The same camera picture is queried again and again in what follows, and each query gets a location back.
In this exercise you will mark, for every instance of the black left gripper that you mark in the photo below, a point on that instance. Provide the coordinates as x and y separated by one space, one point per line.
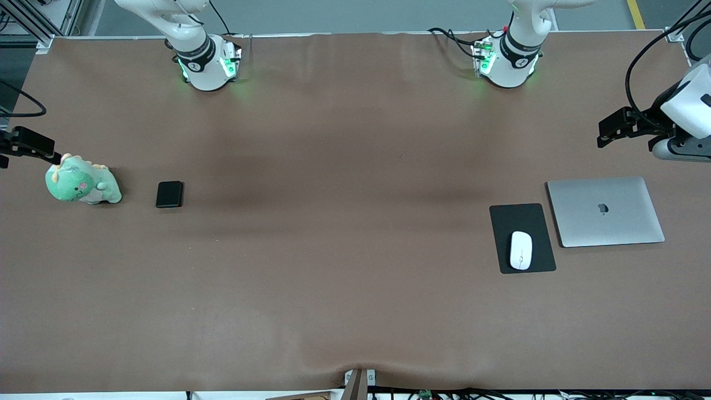
653 118

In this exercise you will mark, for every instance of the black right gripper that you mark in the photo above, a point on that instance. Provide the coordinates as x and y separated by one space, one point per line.
23 142

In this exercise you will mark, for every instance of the black phone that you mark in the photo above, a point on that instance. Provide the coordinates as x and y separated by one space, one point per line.
169 194

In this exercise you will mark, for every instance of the white computer mouse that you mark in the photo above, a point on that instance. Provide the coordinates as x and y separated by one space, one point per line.
521 250

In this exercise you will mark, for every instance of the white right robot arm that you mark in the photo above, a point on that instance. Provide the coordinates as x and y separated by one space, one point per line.
205 66

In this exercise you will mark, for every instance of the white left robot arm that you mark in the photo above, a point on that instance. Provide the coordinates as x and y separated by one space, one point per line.
511 66

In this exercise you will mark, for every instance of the black mouse pad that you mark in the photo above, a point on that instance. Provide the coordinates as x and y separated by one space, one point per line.
533 222

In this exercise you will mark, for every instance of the green dinosaur plush toy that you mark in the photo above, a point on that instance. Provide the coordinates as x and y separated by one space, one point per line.
72 186

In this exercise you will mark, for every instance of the silver laptop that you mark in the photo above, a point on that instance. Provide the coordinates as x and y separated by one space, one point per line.
605 222

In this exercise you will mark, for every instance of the brown table cloth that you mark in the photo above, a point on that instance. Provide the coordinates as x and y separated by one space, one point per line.
355 289

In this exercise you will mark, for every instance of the aluminium frame profile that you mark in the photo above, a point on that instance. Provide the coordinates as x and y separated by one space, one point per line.
39 33
686 25

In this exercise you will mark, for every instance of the metal bracket with brown post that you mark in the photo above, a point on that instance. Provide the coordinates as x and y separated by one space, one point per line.
358 389

